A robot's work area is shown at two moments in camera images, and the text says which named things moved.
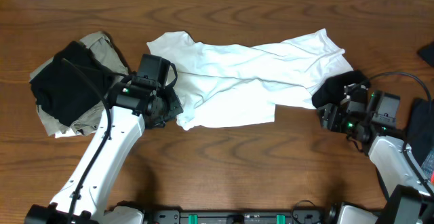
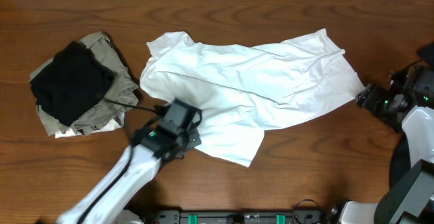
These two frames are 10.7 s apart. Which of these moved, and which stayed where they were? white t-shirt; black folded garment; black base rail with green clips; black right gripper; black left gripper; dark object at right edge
Moved: black left gripper; white t-shirt; black right gripper
Stayed: dark object at right edge; black base rail with green clips; black folded garment
